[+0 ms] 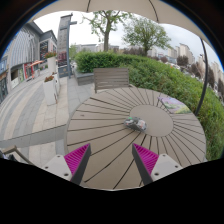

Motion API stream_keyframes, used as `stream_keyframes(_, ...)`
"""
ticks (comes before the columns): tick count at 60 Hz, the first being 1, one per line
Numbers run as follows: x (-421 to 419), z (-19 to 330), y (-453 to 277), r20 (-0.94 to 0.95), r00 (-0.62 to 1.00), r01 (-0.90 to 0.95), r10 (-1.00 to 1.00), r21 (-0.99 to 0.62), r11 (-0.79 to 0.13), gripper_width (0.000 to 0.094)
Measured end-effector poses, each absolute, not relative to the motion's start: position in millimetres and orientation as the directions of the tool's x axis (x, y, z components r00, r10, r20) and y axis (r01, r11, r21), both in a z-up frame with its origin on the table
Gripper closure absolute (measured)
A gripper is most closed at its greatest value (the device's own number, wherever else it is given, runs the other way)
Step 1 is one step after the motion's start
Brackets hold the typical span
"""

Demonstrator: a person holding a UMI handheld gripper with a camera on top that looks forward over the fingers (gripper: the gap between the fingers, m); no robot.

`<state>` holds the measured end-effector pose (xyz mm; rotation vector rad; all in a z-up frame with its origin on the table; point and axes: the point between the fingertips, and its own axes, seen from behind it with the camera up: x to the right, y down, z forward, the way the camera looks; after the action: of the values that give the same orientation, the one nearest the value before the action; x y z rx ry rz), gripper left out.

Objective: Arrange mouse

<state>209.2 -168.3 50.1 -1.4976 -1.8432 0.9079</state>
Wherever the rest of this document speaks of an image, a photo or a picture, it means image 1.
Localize distant apartment buildings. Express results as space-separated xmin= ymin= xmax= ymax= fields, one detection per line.
xmin=74 ymin=41 xmax=224 ymax=91

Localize transparent computer mouse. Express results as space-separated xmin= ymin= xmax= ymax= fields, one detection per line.
xmin=123 ymin=116 xmax=148 ymax=132

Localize round-crowned green tree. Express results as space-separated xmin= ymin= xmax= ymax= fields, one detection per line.
xmin=122 ymin=15 xmax=172 ymax=56

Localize tall thin-crowned tree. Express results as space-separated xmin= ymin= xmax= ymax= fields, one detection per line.
xmin=83 ymin=9 xmax=133 ymax=53

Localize grey sign pylon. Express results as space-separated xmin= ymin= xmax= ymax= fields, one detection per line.
xmin=56 ymin=13 xmax=78 ymax=79

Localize curved black parasol pole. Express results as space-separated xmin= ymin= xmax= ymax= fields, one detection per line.
xmin=194 ymin=37 xmax=210 ymax=117

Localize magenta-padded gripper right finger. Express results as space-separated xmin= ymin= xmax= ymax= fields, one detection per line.
xmin=131 ymin=143 xmax=184 ymax=187

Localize flower landscape print mouse pad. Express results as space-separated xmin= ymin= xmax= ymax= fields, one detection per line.
xmin=157 ymin=95 xmax=193 ymax=115

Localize grey storefront building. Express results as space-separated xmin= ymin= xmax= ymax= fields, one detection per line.
xmin=0 ymin=21 xmax=58 ymax=103

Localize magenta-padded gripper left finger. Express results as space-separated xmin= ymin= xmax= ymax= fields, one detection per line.
xmin=41 ymin=143 xmax=92 ymax=186

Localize small white flower planter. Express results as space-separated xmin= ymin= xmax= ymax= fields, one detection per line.
xmin=44 ymin=51 xmax=59 ymax=76

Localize brown slatted wooden chair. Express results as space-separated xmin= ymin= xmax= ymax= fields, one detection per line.
xmin=93 ymin=67 xmax=131 ymax=94

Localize large white flower planter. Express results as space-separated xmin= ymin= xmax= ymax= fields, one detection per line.
xmin=42 ymin=74 xmax=61 ymax=106

